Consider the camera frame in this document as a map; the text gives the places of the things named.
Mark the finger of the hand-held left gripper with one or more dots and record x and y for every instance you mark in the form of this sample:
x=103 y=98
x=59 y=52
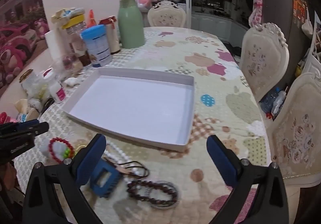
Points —
x=27 y=123
x=37 y=128

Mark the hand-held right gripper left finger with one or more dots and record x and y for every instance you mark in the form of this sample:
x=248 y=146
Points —
x=93 y=161

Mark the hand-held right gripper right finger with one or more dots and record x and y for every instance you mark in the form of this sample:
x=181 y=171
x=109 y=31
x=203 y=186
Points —
x=222 y=161

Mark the blue hair claw clip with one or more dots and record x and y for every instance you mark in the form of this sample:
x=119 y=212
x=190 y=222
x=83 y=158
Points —
x=114 y=176

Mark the green plastic hair clip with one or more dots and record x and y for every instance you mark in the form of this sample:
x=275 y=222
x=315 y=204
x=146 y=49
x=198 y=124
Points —
x=66 y=152

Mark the light blue fluffy scrunchie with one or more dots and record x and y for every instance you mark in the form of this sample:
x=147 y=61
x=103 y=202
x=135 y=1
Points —
x=58 y=149

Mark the white shallow cardboard tray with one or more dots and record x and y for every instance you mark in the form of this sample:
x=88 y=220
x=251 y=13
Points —
x=135 y=106

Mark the red object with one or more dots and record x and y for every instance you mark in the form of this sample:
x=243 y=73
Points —
x=5 y=117

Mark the glass jar with gold lid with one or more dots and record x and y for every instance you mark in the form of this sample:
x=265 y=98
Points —
x=30 y=83

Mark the white bottle with pink label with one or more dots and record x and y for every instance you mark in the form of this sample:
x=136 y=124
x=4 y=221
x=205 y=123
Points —
x=56 y=91

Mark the white crumpled tissue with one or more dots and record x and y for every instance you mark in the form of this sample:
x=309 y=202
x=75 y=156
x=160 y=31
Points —
x=72 y=81

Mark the plastic water bottles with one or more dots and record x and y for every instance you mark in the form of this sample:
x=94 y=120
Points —
x=273 y=102

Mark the cream carved floral chair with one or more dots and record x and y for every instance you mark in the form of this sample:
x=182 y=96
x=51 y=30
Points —
x=298 y=133
x=263 y=60
x=166 y=16

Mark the white paper towel roll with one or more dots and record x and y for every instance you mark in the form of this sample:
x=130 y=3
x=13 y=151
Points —
x=52 y=45

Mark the blue-lidded white can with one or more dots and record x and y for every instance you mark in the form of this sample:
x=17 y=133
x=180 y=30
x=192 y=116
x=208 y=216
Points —
x=96 y=45

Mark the yellow box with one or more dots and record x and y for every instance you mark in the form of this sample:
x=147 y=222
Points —
x=74 y=21

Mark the crumpled snack packets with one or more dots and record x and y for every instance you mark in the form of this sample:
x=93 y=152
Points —
x=66 y=13

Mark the yellow small object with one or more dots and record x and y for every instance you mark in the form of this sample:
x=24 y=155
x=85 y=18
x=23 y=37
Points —
x=298 y=71

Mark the cream canister with red lid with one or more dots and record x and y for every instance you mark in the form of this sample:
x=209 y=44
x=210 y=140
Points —
x=112 y=35

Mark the orange packet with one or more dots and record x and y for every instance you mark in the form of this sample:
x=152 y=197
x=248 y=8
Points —
x=91 y=19

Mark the white kitchen cabinets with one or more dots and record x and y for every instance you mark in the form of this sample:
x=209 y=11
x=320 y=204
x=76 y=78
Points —
x=215 y=24

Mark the green cup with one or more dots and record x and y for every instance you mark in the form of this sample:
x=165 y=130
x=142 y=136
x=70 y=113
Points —
x=130 y=25

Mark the white lattice cabinet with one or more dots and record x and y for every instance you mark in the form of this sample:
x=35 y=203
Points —
x=316 y=45

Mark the pink hanging cloth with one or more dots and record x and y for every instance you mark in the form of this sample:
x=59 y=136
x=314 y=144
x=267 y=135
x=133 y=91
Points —
x=257 y=8

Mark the cream hanging bag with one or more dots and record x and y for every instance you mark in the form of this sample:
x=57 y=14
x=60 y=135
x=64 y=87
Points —
x=307 y=28

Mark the dark grey refrigerator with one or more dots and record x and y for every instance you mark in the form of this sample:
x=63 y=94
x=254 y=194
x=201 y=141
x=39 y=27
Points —
x=278 y=13

